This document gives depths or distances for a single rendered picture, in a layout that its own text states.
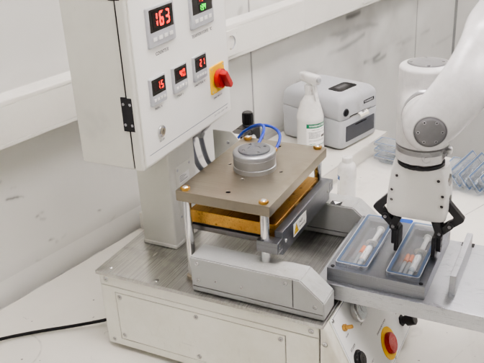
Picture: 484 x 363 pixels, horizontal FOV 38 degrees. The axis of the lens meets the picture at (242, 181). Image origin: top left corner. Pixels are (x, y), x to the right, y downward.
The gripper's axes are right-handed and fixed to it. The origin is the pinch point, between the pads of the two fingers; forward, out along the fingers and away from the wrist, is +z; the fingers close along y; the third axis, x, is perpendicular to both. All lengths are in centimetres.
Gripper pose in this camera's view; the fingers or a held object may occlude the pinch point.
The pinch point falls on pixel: (416, 241)
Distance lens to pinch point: 125.1
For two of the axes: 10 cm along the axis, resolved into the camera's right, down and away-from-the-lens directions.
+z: 0.5, 9.1, 4.2
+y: -9.0, -1.4, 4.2
